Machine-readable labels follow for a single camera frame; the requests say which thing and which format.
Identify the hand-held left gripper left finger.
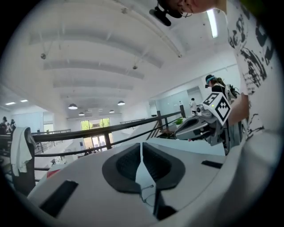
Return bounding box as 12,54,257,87
28,143,160,227

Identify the black head camera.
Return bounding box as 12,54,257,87
148,5,173,27

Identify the black office chair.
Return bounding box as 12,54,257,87
10,126,36,197

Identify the person's white printed shirt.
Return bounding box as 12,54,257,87
226,0,280,145

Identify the black metal railing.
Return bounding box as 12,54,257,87
0,110,188,178

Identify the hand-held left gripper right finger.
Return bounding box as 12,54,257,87
142,142,226,211

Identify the grey cloth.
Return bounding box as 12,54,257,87
10,126,33,174

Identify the person's head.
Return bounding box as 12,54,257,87
155,0,227,20

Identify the person's right forearm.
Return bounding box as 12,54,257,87
228,94,250,127

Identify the long ceiling strip light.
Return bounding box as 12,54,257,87
206,9,218,39

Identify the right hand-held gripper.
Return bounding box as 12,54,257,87
174,92,232,147

